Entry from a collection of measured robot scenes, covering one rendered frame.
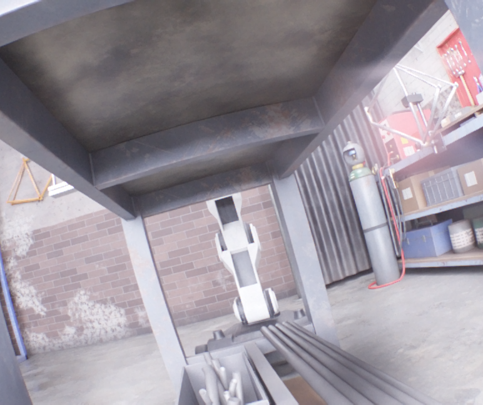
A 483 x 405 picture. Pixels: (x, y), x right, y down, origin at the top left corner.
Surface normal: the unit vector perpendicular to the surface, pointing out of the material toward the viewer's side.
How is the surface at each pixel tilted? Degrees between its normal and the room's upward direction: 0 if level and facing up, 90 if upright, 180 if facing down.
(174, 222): 90
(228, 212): 127
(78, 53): 180
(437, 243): 90
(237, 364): 90
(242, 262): 82
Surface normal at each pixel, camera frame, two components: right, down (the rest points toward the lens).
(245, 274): -0.05, -0.24
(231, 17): 0.27, 0.96
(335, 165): -0.67, 0.13
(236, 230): 0.15, 0.49
